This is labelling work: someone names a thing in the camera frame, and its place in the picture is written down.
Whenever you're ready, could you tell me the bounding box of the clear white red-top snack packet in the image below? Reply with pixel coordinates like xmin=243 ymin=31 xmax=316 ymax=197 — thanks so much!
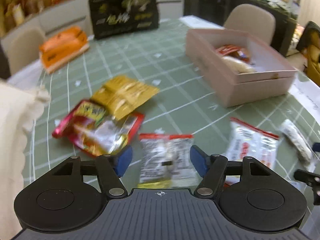
xmin=137 ymin=133 xmax=199 ymax=189

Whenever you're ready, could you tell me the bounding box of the blue clear candy packet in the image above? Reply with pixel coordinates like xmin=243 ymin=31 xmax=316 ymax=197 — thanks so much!
xmin=280 ymin=119 xmax=314 ymax=166

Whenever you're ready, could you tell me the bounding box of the red yellow snack bag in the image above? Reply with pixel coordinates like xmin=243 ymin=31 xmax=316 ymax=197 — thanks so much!
xmin=52 ymin=99 xmax=144 ymax=157

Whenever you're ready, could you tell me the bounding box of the white red-edged snack bag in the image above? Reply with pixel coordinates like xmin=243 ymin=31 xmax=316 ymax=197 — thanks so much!
xmin=224 ymin=118 xmax=279 ymax=169

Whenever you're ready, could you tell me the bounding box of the green grid tablecloth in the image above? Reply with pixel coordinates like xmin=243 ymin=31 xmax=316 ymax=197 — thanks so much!
xmin=6 ymin=17 xmax=320 ymax=230

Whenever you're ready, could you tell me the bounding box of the pink open storage box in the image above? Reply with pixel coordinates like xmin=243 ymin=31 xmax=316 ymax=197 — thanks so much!
xmin=185 ymin=29 xmax=297 ymax=107

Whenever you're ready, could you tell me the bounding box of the bread roll in box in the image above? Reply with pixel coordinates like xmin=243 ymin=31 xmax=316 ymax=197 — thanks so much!
xmin=222 ymin=56 xmax=256 ymax=74

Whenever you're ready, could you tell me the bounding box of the cream tote bag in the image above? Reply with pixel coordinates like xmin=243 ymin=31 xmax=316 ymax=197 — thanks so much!
xmin=1 ymin=81 xmax=51 ymax=239

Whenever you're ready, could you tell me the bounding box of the dark display cabinet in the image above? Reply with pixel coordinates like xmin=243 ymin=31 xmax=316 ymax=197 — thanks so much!
xmin=231 ymin=0 xmax=297 ymax=56

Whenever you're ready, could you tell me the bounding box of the orange tissue pack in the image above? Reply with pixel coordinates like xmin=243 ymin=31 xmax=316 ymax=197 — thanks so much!
xmin=39 ymin=26 xmax=89 ymax=74

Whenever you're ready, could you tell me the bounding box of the beige chair right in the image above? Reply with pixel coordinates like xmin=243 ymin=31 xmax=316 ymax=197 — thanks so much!
xmin=223 ymin=4 xmax=276 ymax=45

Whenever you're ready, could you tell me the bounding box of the beige chair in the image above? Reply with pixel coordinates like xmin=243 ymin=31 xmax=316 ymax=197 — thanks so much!
xmin=223 ymin=4 xmax=276 ymax=45
xmin=7 ymin=27 xmax=46 ymax=75

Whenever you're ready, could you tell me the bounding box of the beige chair left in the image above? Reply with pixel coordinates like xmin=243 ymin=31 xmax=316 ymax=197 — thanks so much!
xmin=7 ymin=27 xmax=46 ymax=75

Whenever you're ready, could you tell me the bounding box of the black gift box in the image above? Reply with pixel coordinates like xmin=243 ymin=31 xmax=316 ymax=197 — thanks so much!
xmin=88 ymin=0 xmax=159 ymax=40

